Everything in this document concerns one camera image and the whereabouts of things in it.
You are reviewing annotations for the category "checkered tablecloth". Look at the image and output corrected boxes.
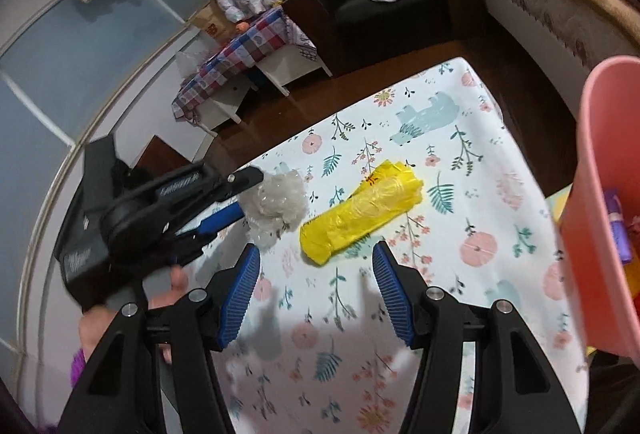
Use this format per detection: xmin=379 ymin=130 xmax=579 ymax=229
xmin=171 ymin=7 xmax=318 ymax=122

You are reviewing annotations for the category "white stool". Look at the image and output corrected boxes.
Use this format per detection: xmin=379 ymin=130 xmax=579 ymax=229
xmin=197 ymin=74 xmax=258 ymax=137
xmin=260 ymin=44 xmax=333 ymax=98

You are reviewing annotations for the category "person's left hand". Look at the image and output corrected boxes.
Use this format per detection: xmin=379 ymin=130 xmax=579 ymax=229
xmin=80 ymin=264 xmax=188 ymax=365

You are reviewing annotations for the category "yellow plastic bag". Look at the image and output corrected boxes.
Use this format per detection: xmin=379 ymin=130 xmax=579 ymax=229
xmin=299 ymin=159 xmax=426 ymax=265

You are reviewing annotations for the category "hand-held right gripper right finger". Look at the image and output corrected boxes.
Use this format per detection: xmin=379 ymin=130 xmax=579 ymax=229
xmin=372 ymin=240 xmax=583 ymax=434

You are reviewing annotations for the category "animal print tablecloth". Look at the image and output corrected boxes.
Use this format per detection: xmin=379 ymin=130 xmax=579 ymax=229
xmin=192 ymin=57 xmax=591 ymax=434

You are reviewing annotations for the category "clear plastic wad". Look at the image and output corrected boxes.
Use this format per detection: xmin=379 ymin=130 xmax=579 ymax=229
xmin=239 ymin=167 xmax=308 ymax=247

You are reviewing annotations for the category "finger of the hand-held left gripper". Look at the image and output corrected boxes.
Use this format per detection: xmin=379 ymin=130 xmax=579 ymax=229
xmin=175 ymin=203 xmax=246 ymax=237
xmin=210 ymin=165 xmax=265 ymax=202

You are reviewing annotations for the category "pink plastic bucket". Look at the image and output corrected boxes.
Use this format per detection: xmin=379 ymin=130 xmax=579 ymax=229
xmin=559 ymin=56 xmax=640 ymax=360

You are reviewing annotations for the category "cardboard box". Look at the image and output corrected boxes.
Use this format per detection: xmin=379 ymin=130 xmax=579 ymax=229
xmin=192 ymin=0 xmax=236 ymax=40

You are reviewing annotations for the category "purple packet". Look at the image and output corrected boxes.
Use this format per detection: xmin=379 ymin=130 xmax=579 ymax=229
xmin=602 ymin=189 xmax=636 ymax=265

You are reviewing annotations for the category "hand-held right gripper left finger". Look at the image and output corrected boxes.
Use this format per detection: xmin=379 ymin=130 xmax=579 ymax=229
xmin=57 ymin=243 xmax=262 ymax=434

